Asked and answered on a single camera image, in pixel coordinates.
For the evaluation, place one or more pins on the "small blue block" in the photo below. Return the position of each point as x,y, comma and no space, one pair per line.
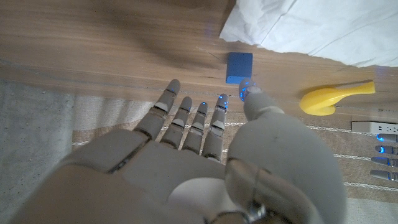
238,67

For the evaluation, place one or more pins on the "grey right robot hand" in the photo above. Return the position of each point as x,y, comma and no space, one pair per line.
174,174

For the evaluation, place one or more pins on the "yellow toy banana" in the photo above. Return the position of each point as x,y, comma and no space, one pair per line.
323,99

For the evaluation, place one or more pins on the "white cloth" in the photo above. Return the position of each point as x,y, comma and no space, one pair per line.
326,28

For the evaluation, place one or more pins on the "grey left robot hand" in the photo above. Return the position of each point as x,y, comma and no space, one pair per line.
388,161

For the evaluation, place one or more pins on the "white power strip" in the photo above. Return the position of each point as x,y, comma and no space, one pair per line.
373,127

